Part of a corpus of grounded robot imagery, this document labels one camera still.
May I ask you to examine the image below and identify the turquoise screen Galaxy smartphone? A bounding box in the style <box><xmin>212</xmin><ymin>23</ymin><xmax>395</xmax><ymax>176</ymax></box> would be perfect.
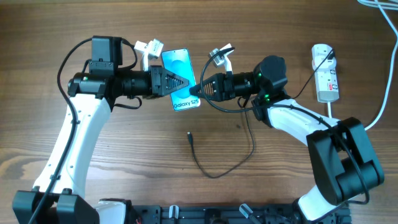
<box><xmin>161</xmin><ymin>49</ymin><xmax>201</xmax><ymax>111</ymax></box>

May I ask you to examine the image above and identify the black USB charging cable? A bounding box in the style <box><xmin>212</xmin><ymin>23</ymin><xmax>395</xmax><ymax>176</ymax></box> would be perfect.
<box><xmin>187</xmin><ymin>48</ymin><xmax>336</xmax><ymax>179</ymax></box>

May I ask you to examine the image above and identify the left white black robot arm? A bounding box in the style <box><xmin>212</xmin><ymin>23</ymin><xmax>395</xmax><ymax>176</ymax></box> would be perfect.
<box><xmin>12</xmin><ymin>36</ymin><xmax>189</xmax><ymax>223</ymax></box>

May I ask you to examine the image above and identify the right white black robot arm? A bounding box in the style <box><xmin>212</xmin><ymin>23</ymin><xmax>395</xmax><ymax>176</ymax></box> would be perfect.
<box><xmin>190</xmin><ymin>55</ymin><xmax>384</xmax><ymax>223</ymax></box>

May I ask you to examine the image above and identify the white charger plug adapter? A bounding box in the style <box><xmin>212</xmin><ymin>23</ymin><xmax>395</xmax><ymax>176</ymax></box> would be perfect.
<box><xmin>312</xmin><ymin>53</ymin><xmax>336</xmax><ymax>72</ymax></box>

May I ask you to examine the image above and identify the white power strip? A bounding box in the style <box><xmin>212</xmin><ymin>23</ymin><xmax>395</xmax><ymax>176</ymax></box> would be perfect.
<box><xmin>312</xmin><ymin>44</ymin><xmax>340</xmax><ymax>103</ymax></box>

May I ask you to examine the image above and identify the right black camera cable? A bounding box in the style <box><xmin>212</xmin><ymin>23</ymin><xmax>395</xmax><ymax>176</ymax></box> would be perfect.
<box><xmin>200</xmin><ymin>47</ymin><xmax>371</xmax><ymax>224</ymax></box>

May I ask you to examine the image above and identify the black camera cable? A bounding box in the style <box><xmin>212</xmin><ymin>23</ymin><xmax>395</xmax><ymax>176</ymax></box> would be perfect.
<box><xmin>200</xmin><ymin>47</ymin><xmax>371</xmax><ymax>224</ymax></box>
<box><xmin>27</xmin><ymin>37</ymin><xmax>143</xmax><ymax>224</ymax></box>

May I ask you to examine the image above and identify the left black camera cable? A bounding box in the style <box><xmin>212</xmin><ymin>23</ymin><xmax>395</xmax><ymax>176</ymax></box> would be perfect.
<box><xmin>27</xmin><ymin>37</ymin><xmax>143</xmax><ymax>224</ymax></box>

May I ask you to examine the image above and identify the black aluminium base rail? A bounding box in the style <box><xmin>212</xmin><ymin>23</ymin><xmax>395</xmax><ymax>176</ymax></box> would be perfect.
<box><xmin>99</xmin><ymin>203</ymin><xmax>351</xmax><ymax>224</ymax></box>

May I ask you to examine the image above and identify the white power strip cord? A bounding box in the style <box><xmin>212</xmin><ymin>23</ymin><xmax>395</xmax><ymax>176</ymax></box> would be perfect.
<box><xmin>326</xmin><ymin>0</ymin><xmax>398</xmax><ymax>131</ymax></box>

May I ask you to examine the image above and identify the white cables top right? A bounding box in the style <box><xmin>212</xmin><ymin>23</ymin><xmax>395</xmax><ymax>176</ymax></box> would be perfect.
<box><xmin>356</xmin><ymin>0</ymin><xmax>398</xmax><ymax>12</ymax></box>

